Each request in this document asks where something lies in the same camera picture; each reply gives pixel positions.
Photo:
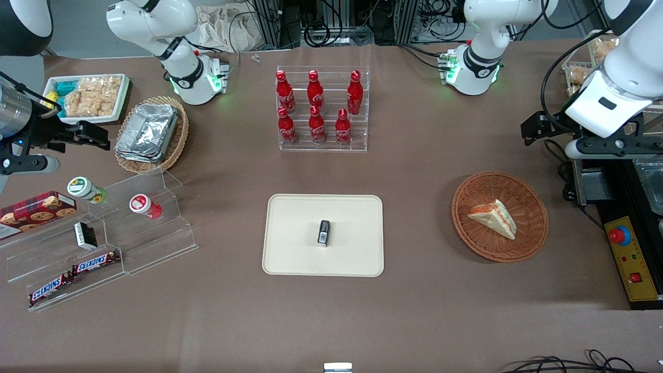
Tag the red cookie box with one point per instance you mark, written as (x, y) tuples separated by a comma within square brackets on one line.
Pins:
[(36, 210)]

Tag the brown snickers bar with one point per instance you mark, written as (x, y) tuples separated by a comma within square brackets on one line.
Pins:
[(96, 262), (49, 289)]

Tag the red cola bottle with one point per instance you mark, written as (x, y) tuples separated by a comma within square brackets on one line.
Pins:
[(286, 128), (317, 127), (315, 92), (284, 93), (343, 129), (355, 93)]

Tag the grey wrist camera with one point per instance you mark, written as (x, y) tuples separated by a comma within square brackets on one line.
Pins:
[(575, 149), (31, 165)]

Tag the metal pan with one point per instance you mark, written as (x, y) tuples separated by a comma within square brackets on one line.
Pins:
[(653, 184)]

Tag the clear fried snack bag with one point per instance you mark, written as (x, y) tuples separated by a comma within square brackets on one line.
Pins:
[(603, 49), (577, 76)]

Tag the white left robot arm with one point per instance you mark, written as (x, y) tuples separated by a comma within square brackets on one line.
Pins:
[(481, 59)]

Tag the red lid cup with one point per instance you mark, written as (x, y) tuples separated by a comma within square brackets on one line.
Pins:
[(141, 204)]

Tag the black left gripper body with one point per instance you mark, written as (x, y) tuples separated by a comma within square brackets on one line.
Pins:
[(553, 126)]

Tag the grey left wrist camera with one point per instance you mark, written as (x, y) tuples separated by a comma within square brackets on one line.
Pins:
[(575, 149)]

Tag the yellow snack packet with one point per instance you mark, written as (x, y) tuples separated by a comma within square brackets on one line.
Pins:
[(51, 99)]

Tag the black and white carton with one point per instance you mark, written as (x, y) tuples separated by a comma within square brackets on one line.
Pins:
[(85, 235)]

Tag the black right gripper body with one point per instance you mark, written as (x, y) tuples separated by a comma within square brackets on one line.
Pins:
[(42, 130)]

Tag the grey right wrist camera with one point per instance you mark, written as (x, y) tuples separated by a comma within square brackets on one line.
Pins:
[(31, 165)]

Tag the stack of foil containers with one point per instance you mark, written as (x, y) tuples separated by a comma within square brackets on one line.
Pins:
[(147, 132)]

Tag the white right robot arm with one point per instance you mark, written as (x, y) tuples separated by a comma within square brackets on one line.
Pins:
[(178, 70)]

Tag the clear rice cracker bag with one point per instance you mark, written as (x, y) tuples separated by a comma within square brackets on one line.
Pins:
[(106, 106), (77, 102), (101, 85)]

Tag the light wicker basket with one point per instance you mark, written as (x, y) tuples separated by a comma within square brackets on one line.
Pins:
[(178, 142)]

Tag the teal snack packet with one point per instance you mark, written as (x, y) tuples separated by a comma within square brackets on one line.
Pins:
[(65, 87)]

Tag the grey metal box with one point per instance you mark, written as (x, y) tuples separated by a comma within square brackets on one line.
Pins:
[(593, 186)]

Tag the yellow emergency stop panel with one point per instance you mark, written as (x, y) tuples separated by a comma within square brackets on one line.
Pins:
[(634, 264)]

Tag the triangular sandwich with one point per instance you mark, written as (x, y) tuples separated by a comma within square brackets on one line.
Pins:
[(494, 217)]

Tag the black appliance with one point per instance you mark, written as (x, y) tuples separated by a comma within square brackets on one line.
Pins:
[(621, 189)]

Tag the clear acrylic stepped shelf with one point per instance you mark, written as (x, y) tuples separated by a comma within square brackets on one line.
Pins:
[(155, 243)]

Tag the small black box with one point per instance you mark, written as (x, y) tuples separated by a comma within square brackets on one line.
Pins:
[(323, 233)]

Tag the brown wicker basket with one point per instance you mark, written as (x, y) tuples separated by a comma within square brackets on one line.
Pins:
[(476, 233)]

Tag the cream plastic tray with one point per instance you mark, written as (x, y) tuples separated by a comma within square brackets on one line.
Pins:
[(295, 243)]

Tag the green sunflower lid cup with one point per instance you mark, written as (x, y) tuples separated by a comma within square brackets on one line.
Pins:
[(83, 187)]

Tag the beige cloth bag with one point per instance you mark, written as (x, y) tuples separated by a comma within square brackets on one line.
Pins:
[(228, 28)]

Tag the white snack tray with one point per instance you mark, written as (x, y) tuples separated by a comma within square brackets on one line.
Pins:
[(121, 103)]

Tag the clear acrylic bottle rack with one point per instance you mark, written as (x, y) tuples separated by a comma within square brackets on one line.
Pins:
[(331, 142)]

